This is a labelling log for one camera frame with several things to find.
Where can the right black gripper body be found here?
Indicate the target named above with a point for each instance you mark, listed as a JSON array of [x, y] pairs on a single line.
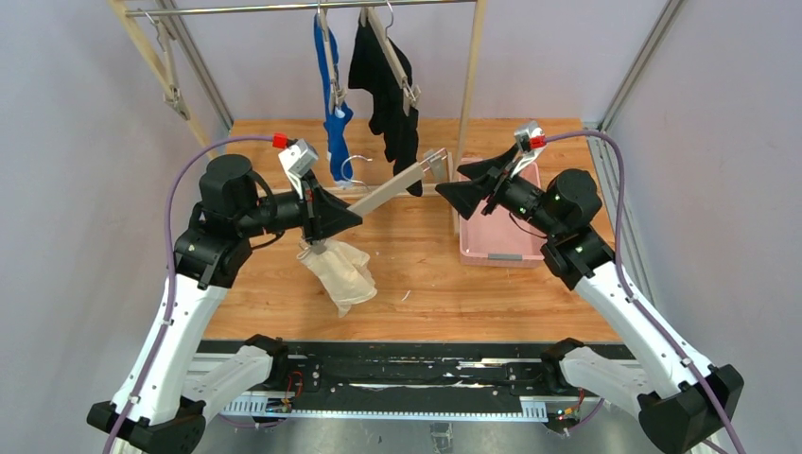
[[495, 187]]

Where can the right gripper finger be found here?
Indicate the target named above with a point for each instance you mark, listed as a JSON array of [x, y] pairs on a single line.
[[465, 196], [495, 169]]

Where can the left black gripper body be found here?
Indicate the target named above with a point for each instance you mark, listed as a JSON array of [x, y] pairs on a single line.
[[310, 209]]

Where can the wooden clip hanger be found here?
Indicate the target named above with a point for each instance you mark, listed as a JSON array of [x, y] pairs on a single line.
[[173, 96], [367, 199]]

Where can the cream cotton underwear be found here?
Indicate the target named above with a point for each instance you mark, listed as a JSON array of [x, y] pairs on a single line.
[[343, 271]]

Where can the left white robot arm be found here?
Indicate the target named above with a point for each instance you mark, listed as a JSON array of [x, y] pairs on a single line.
[[159, 409]]

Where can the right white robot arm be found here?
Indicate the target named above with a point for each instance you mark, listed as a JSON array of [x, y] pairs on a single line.
[[678, 396]]

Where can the blue underwear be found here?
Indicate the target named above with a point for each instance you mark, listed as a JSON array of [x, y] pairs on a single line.
[[337, 149]]

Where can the black underwear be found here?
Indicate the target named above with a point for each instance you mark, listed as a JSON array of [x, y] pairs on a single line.
[[370, 71]]

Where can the empty wooden clip hanger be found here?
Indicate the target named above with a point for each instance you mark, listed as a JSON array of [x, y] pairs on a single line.
[[173, 96]]

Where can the pink plastic basket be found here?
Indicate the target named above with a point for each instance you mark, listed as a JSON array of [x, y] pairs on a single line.
[[497, 240]]

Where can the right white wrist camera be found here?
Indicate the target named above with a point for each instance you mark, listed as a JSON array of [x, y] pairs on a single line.
[[531, 142]]

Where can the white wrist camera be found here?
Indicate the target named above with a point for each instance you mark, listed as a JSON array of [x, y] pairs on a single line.
[[297, 159], [531, 142]]

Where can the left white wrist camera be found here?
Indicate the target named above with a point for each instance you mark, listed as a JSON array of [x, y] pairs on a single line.
[[297, 159]]

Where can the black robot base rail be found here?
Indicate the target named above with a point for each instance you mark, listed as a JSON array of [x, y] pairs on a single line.
[[432, 381]]

